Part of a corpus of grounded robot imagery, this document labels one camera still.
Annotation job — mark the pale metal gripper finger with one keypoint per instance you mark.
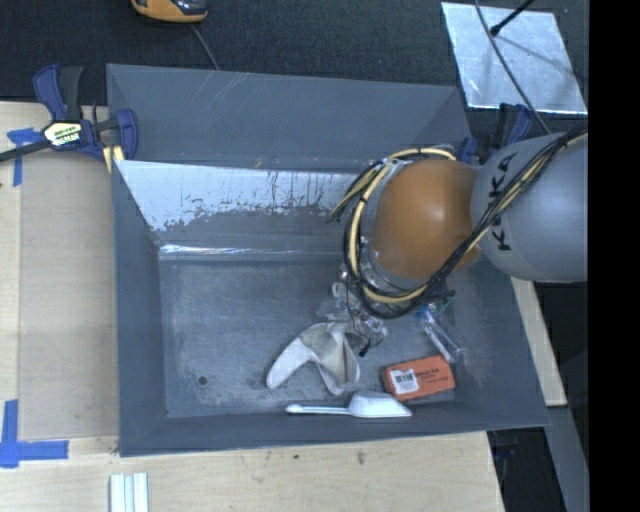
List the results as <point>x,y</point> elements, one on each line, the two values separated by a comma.
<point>452,341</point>
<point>441,343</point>

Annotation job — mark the orange box with barcode label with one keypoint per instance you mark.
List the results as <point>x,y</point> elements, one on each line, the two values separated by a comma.
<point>425,377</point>

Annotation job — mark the white plastic scoop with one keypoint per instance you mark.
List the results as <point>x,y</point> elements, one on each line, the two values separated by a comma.
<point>375,406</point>

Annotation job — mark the clear crumpled plastic thing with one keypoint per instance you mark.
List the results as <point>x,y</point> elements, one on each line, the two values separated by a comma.
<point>336,310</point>

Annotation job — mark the white cloth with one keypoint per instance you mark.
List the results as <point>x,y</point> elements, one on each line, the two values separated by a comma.
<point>325,350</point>

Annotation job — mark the grey metal bin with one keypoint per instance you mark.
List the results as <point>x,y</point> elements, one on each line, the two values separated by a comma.
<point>225,325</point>

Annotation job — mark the pale wood board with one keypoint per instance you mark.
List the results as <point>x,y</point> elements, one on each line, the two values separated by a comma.
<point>65,300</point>

